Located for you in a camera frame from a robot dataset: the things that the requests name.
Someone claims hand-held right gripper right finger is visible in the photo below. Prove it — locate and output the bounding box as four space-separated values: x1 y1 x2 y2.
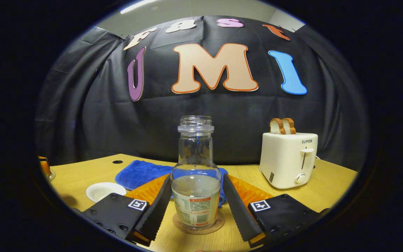
222 174 330 248

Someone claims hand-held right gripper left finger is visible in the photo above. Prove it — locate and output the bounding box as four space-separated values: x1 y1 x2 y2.
83 174 172 246

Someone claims round cork coaster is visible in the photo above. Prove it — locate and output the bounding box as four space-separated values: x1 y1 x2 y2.
172 209 225 235

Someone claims clear glass water bottle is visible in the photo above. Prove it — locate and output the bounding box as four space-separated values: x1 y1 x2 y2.
171 116 222 230

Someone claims cream teacup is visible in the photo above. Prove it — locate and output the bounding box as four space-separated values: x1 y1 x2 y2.
86 182 127 203

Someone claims blue towel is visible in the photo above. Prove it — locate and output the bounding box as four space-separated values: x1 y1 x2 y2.
115 160 228 207

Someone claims white toaster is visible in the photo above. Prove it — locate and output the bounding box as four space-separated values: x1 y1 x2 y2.
259 132 318 189

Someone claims black backdrop cloth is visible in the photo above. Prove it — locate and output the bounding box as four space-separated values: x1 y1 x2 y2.
35 16 368 172

